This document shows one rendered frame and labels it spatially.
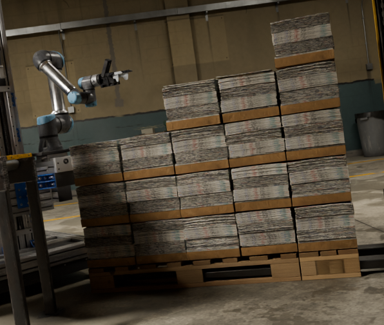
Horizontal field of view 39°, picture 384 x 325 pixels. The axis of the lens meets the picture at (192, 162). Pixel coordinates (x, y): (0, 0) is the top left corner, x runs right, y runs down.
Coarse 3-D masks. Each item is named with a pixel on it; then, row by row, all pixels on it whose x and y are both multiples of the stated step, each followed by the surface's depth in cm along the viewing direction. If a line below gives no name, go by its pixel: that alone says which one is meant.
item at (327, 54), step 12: (276, 60) 267; (288, 60) 266; (300, 60) 264; (312, 60) 263; (288, 108) 268; (300, 108) 266; (312, 108) 265; (288, 156) 269; (300, 156) 268; (312, 156) 267; (348, 192) 264; (300, 204) 270; (348, 240) 266
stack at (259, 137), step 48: (96, 144) 294; (144, 144) 288; (192, 144) 282; (240, 144) 276; (96, 192) 297; (144, 192) 290; (192, 192) 284; (240, 192) 277; (288, 192) 272; (96, 240) 300; (144, 240) 293; (192, 240) 286; (240, 240) 280; (288, 240) 273; (96, 288) 302; (144, 288) 295
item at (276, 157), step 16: (224, 160) 278; (240, 160) 276; (256, 160) 274; (272, 160) 272; (96, 176) 296; (112, 176) 294; (128, 176) 292; (144, 176) 290; (192, 208) 284; (208, 208) 282; (224, 208) 280; (240, 208) 278; (256, 208) 276; (96, 224) 299; (144, 256) 293; (160, 256) 291; (176, 256) 289; (192, 256) 287; (208, 256) 284; (224, 256) 282
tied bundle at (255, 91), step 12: (264, 72) 270; (228, 84) 274; (240, 84) 273; (252, 84) 272; (264, 84) 270; (276, 84) 275; (228, 96) 275; (240, 96) 274; (252, 96) 271; (264, 96) 271; (276, 96) 274; (228, 108) 275; (240, 108) 274; (252, 108) 272
